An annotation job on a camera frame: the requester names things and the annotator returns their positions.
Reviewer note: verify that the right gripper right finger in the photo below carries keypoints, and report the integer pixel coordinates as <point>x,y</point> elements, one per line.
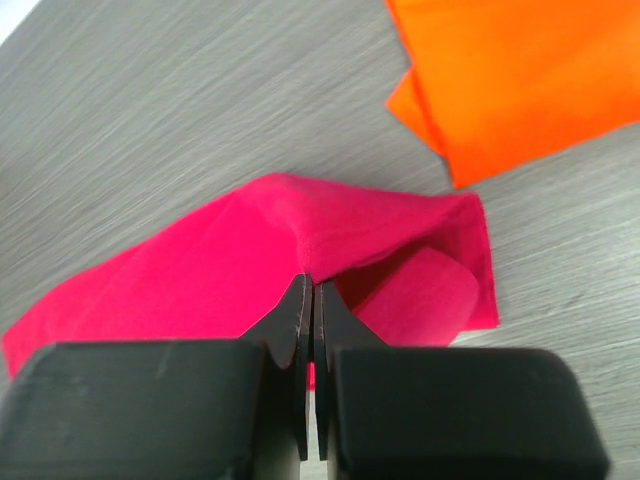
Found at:
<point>388,412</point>

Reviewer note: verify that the folded orange t shirt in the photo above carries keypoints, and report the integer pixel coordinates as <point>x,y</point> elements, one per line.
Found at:
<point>493,85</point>

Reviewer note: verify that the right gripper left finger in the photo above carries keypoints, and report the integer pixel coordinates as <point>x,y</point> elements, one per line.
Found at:
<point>207,409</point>

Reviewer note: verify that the crimson red t shirt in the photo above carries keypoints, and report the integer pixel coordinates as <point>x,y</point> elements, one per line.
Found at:
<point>417,270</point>

